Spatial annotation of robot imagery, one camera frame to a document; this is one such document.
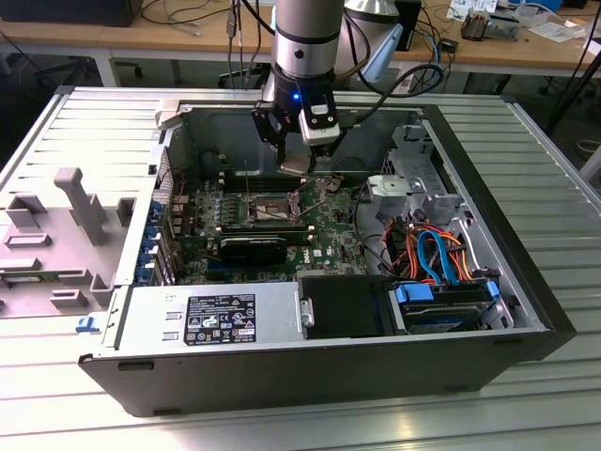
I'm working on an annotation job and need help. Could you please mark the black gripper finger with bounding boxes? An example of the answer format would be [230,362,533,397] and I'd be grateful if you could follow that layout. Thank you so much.
[307,127,350,172]
[250,101,289,164]

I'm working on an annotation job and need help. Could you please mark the silver CPU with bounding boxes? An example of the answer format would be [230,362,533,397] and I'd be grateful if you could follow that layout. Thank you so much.
[279,152,315,179]

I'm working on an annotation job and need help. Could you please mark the metal socket cover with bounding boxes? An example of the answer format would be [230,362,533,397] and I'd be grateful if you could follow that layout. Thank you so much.
[286,177,332,223]

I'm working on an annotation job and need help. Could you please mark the CPU socket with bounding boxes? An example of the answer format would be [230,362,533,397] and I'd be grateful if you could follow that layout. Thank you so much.
[241,187,306,226]

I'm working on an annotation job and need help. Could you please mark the green motherboard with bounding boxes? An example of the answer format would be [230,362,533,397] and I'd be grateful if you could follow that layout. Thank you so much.
[169,174,379,287]

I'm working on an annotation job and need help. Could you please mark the silver metal drive cage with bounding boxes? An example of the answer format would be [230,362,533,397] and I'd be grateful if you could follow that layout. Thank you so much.
[365,119,470,226]

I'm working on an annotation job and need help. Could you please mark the black graphics card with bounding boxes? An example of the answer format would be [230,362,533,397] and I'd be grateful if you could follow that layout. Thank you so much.
[218,234,288,265]

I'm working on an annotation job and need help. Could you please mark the small black upright box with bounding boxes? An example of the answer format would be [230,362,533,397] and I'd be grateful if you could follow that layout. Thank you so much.
[393,0,424,53]

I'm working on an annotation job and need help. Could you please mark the hard disk in blue carrier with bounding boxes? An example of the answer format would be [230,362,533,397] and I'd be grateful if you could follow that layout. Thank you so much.
[387,279,501,335]

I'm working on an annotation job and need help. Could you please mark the silver power supply unit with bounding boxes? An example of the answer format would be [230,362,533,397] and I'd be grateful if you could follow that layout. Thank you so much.
[112,281,301,351]

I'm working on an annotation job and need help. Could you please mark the metal heatsink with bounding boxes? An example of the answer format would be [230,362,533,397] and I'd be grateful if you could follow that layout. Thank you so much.
[459,9,494,42]

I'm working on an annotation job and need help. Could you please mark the black rating label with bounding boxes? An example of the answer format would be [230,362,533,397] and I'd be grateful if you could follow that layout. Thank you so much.
[186,294,257,348]

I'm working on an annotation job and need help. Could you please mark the wooden desk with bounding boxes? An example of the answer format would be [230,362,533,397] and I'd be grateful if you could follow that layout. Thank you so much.
[0,0,601,79]

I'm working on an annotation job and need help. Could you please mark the black and silver PC case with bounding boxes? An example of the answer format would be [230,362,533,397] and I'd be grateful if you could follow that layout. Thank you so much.
[77,86,578,418]

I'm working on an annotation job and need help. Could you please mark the black computer box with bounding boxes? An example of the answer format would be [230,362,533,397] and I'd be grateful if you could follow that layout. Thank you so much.
[0,0,142,28]

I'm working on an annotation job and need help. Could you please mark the grey plastic parts rack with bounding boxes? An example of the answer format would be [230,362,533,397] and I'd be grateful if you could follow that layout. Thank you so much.
[0,166,137,320]

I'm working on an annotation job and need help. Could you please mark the white papers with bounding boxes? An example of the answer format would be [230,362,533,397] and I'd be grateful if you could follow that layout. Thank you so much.
[525,13,588,44]

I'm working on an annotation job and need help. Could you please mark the black tripod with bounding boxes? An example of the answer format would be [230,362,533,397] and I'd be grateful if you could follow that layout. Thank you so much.
[547,27,601,135]

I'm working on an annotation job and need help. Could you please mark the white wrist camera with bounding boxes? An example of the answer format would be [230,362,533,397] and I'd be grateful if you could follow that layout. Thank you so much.
[298,93,342,147]

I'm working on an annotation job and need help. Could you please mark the thick black cable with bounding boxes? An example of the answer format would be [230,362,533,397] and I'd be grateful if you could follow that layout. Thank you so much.
[351,183,400,279]

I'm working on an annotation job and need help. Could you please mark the black camera cable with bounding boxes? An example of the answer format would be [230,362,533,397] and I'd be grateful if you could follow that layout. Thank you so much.
[345,63,447,131]

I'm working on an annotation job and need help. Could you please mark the blue data wire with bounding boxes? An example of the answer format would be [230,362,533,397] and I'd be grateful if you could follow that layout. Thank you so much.
[415,227,464,288]

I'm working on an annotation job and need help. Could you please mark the orange power wire bundle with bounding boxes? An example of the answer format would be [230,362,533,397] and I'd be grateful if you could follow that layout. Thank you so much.
[382,220,473,283]

